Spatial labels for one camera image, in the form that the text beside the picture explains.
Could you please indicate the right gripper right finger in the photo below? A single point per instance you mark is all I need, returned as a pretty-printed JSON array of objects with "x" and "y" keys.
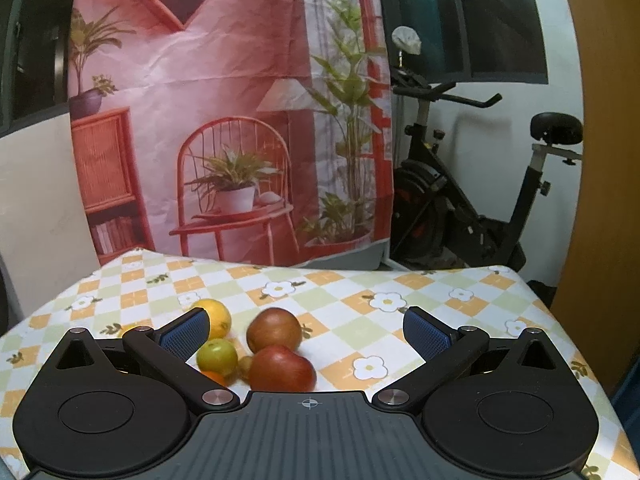
[{"x": 448, "y": 353}]

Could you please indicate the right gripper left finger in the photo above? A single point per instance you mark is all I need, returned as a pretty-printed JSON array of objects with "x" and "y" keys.
[{"x": 162, "y": 354}]

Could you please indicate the yellow-green apple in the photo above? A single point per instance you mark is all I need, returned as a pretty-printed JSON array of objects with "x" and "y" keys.
[{"x": 218, "y": 356}]

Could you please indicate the yellow lemon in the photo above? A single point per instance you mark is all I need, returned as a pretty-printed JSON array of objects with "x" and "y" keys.
[{"x": 220, "y": 319}]

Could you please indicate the dull red-brown apple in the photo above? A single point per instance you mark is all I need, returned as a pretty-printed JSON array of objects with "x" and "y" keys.
[{"x": 274, "y": 326}]

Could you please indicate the bright red apple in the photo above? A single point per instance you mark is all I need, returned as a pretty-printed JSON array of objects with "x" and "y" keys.
[{"x": 276, "y": 368}]

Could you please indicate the orange mandarin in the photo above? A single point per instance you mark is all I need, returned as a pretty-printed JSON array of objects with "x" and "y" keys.
[{"x": 215, "y": 377}]

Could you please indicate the small brown kiwi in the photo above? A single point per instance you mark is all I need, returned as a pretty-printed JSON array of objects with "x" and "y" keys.
[{"x": 243, "y": 368}]

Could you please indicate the floral checkered tablecloth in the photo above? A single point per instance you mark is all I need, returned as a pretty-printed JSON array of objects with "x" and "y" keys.
[{"x": 351, "y": 322}]

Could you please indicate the black exercise bike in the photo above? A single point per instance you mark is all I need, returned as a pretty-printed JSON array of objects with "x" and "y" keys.
[{"x": 489, "y": 171}]

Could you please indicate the wooden door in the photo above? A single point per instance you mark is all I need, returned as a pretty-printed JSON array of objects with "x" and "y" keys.
[{"x": 597, "y": 302}]

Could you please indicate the pink printed backdrop cloth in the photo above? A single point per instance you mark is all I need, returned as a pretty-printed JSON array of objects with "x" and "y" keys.
[{"x": 249, "y": 131}]

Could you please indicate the dark window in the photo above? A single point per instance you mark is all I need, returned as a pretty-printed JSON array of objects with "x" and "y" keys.
[{"x": 466, "y": 40}]

